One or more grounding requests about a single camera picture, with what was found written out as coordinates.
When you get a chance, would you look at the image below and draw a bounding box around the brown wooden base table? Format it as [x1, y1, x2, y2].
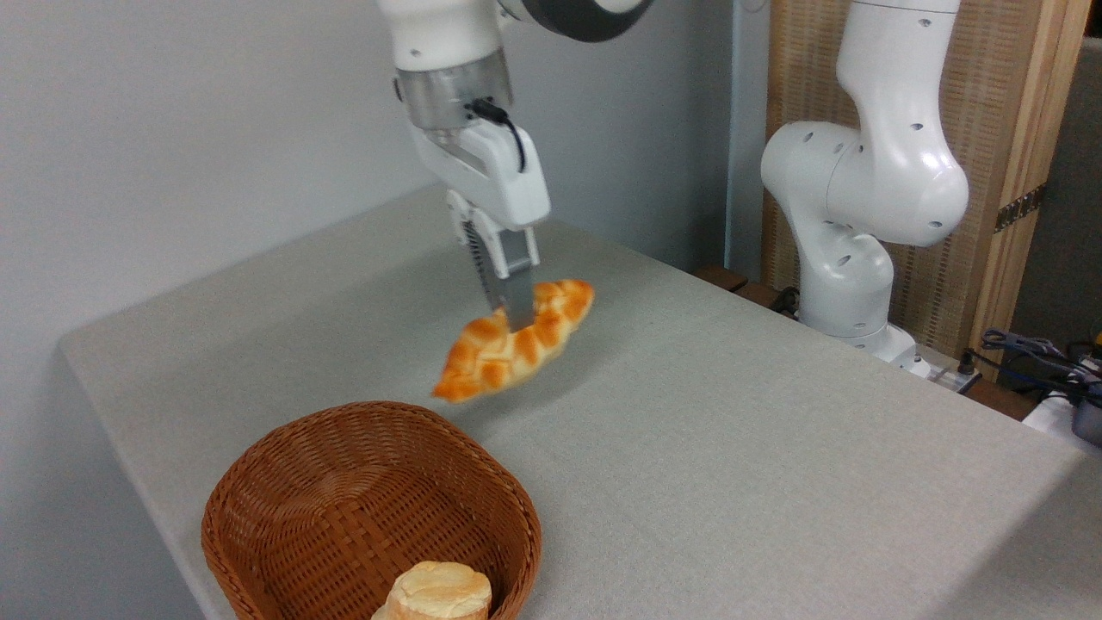
[693, 265, 803, 319]

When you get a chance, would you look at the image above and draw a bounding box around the white vertical pipe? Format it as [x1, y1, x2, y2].
[726, 0, 770, 281]

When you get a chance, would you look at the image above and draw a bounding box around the bundle of dark cables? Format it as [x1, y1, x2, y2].
[969, 327, 1102, 393]

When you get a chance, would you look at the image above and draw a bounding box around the wooden woven screen panel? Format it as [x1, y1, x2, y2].
[762, 0, 1093, 380]

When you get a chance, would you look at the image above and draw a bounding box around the dark grey box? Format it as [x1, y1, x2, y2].
[1071, 383, 1102, 447]

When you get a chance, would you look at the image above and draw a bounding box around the brown wicker basket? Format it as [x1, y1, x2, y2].
[201, 400, 543, 620]

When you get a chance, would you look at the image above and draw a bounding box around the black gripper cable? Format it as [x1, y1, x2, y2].
[471, 98, 527, 173]

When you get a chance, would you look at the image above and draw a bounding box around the grey tablecloth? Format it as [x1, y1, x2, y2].
[59, 185, 1102, 620]

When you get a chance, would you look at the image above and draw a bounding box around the pale round bread roll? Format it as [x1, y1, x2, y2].
[370, 561, 493, 620]

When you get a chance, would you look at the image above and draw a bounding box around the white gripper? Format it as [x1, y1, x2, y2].
[412, 119, 552, 333]

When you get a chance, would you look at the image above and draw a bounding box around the braided golden bread loaf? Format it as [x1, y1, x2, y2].
[430, 278, 596, 405]

